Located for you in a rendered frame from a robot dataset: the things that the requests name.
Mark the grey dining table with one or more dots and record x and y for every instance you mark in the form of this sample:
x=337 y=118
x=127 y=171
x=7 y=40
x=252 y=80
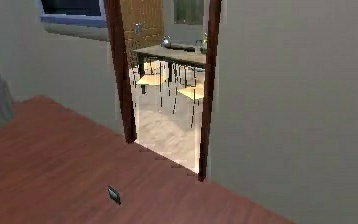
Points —
x=173 y=55

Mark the silver round kettle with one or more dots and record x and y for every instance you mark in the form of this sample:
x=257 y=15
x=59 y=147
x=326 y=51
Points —
x=166 y=41

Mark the green glass bottle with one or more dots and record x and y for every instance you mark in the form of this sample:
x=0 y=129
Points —
x=204 y=43

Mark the small black flat device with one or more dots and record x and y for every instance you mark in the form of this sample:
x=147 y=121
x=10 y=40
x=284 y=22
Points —
x=114 y=194

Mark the dark flat pan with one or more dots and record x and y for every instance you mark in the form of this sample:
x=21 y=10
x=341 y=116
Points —
x=182 y=47

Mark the pale wooden chair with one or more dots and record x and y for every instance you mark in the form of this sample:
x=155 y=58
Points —
x=151 y=79
x=191 y=92

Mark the grey framed window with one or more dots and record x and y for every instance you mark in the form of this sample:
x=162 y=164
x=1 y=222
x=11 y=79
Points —
x=188 y=11

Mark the blue framed wall picture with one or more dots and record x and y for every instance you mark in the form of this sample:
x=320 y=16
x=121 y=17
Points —
x=72 y=14

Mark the brown wooden room door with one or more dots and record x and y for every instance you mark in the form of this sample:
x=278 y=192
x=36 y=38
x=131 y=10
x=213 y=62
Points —
x=143 y=23

